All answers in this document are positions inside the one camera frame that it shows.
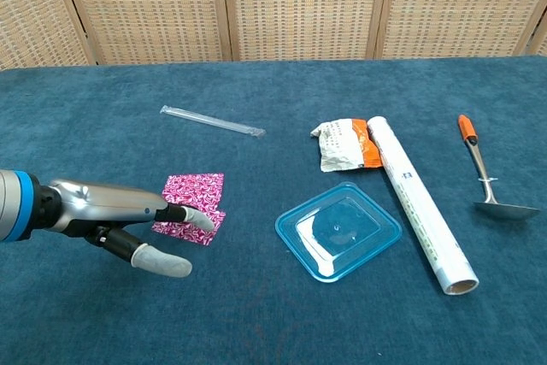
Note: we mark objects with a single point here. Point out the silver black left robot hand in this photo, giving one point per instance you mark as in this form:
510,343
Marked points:
107,207

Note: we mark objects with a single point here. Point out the pink patterned paper square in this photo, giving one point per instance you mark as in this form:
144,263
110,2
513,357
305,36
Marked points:
201,190
192,234

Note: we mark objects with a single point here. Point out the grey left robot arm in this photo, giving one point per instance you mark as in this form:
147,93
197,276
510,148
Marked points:
15,202

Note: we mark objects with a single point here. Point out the straw in clear wrapper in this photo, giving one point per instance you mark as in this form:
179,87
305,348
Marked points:
213,121

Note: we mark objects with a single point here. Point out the blue carpet table cover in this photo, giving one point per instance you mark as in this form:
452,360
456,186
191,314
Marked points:
256,318

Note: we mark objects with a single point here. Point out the woven bamboo screen panel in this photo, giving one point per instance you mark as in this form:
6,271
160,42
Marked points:
461,6
149,6
303,6
540,40
34,10

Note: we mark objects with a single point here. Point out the blue clear plastic lid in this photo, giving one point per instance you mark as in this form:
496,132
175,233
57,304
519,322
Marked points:
342,228

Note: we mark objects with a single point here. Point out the crumpled white orange packet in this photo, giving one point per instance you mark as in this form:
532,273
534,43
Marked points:
337,147

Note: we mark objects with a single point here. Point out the white cling film roll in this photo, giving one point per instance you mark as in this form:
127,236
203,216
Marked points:
419,207

